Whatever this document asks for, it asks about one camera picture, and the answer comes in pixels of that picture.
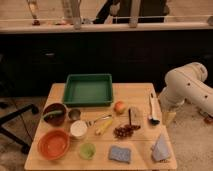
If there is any red yellow apple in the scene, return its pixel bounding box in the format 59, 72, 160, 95
114, 101, 126, 114

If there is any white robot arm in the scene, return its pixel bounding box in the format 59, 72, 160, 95
158, 62, 213, 125

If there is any dark brown bowl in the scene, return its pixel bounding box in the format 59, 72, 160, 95
42, 103, 66, 126

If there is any orange red bowl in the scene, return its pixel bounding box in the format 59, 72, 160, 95
37, 129, 70, 160

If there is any grey folded cloth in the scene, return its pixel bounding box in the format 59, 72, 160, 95
151, 134, 171, 162

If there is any bunch of dark grapes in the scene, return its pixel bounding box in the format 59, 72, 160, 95
113, 125, 141, 139

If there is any blue sponge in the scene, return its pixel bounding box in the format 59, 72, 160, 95
108, 146, 131, 163

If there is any yellow banana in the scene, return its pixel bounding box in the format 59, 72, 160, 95
95, 119, 113, 135

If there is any metal spoon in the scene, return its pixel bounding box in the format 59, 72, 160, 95
86, 115, 112, 127

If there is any green plastic tray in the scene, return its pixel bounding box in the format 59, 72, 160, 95
62, 74, 113, 107

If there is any small green cup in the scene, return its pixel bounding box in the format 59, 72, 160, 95
79, 143, 96, 160

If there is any white round container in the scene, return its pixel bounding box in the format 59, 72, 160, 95
70, 120, 88, 139

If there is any small metal cup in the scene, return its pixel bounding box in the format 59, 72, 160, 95
68, 109, 81, 121

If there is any green cucumber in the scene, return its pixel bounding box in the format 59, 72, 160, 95
43, 110, 63, 120

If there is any black office chair base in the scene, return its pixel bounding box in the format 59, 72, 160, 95
0, 104, 39, 154

